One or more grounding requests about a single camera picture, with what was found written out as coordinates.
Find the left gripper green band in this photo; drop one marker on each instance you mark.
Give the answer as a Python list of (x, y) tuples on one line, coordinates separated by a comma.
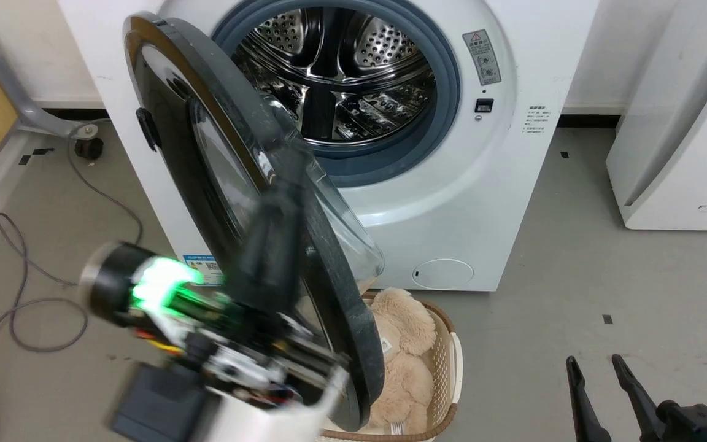
[(163, 294)]

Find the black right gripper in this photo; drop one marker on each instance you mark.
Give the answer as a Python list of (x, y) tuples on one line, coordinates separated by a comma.
[(697, 425)]

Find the black round washing machine door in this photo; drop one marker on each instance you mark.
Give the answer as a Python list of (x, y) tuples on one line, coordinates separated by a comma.
[(166, 123)]

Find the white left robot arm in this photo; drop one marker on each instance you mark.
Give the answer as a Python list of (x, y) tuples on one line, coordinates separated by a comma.
[(267, 423)]

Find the white front-load washing machine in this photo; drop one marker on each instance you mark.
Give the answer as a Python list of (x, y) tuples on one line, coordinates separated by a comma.
[(501, 202)]

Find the blue energy label sticker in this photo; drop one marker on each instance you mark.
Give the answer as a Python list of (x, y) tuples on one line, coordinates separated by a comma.
[(203, 270)]

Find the beige plush toy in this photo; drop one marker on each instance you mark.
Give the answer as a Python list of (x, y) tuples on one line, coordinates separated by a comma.
[(405, 331)]

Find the cream plastic laundry basket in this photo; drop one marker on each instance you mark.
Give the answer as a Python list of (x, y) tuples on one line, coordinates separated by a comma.
[(445, 362)]

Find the round white filter cover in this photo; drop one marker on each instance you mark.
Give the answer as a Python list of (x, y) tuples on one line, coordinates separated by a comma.
[(444, 274)]

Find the black caster wheel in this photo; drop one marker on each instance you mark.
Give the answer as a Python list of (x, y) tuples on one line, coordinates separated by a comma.
[(89, 148)]

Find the white floor-standing appliance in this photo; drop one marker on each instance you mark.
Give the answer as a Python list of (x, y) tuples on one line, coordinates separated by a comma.
[(685, 123)]

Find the grey metal stand leg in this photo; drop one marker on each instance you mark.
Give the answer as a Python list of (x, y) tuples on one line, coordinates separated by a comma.
[(28, 104)]

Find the dark left wrist camera box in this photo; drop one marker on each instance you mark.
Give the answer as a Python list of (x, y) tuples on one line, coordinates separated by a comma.
[(157, 405)]

